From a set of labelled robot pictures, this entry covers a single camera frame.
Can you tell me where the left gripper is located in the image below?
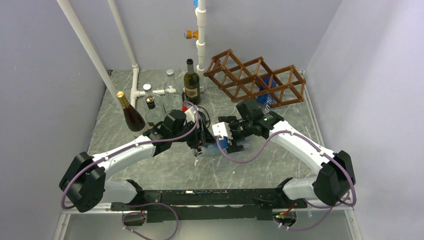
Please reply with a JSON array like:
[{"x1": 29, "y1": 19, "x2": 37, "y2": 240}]
[{"x1": 171, "y1": 118, "x2": 218, "y2": 149}]

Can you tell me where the blue label clear bottle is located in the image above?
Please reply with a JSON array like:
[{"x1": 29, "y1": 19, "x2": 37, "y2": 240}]
[
  {"x1": 192, "y1": 137, "x2": 229, "y2": 157},
  {"x1": 256, "y1": 77, "x2": 277, "y2": 113}
]

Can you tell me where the dark green wine bottle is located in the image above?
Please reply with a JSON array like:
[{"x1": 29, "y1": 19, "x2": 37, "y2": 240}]
[{"x1": 183, "y1": 58, "x2": 201, "y2": 105}]

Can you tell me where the dark bottle black cap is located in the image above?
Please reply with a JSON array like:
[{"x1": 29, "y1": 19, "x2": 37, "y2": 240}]
[{"x1": 145, "y1": 96, "x2": 166, "y2": 128}]

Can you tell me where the clear glass bottle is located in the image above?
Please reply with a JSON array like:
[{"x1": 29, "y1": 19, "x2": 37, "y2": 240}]
[
  {"x1": 163, "y1": 69, "x2": 183, "y2": 113},
  {"x1": 142, "y1": 83, "x2": 155, "y2": 98}
]

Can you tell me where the brown gold-capped wine bottle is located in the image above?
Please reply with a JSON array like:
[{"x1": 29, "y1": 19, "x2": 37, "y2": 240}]
[{"x1": 116, "y1": 91, "x2": 146, "y2": 135}]

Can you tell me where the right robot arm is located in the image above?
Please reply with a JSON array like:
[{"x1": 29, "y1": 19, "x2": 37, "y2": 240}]
[{"x1": 212, "y1": 98, "x2": 357, "y2": 208}]

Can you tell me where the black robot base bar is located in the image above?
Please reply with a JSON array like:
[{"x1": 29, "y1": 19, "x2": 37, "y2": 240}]
[{"x1": 111, "y1": 188, "x2": 307, "y2": 223}]

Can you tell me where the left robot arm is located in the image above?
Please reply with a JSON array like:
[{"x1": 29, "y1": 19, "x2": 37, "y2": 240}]
[{"x1": 59, "y1": 110, "x2": 216, "y2": 213}]

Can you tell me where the brown wooden wine rack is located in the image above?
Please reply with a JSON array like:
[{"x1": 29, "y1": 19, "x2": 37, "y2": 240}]
[{"x1": 204, "y1": 48, "x2": 306, "y2": 108}]

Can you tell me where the orange valve fitting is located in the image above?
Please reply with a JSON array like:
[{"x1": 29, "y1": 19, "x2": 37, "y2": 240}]
[{"x1": 184, "y1": 30, "x2": 199, "y2": 40}]

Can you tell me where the coiled black cable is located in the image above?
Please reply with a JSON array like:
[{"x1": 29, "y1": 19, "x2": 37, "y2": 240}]
[{"x1": 195, "y1": 106, "x2": 212, "y2": 128}]

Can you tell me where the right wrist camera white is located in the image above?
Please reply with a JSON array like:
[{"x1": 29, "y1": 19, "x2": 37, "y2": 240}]
[{"x1": 212, "y1": 122, "x2": 233, "y2": 140}]

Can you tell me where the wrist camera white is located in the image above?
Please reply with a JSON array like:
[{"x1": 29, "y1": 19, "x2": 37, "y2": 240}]
[
  {"x1": 181, "y1": 105, "x2": 198, "y2": 124},
  {"x1": 212, "y1": 122, "x2": 233, "y2": 140}
]

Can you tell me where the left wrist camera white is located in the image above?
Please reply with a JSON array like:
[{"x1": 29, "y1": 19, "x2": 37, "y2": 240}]
[{"x1": 181, "y1": 105, "x2": 198, "y2": 124}]

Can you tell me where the white PVC pipe frame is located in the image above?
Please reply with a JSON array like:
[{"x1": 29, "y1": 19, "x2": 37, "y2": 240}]
[{"x1": 57, "y1": 0, "x2": 207, "y2": 107}]

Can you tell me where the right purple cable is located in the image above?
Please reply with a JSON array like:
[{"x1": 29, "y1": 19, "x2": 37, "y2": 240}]
[{"x1": 215, "y1": 129, "x2": 358, "y2": 233}]

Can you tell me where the purple cable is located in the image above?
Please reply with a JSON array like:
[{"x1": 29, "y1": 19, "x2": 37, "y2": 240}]
[
  {"x1": 215, "y1": 129, "x2": 358, "y2": 233},
  {"x1": 60, "y1": 100, "x2": 201, "y2": 240}
]

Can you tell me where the aluminium rail frame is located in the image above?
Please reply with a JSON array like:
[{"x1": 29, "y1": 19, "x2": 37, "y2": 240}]
[{"x1": 53, "y1": 199, "x2": 362, "y2": 240}]

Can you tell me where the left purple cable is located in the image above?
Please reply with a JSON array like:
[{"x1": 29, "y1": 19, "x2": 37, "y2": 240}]
[{"x1": 60, "y1": 100, "x2": 201, "y2": 240}]

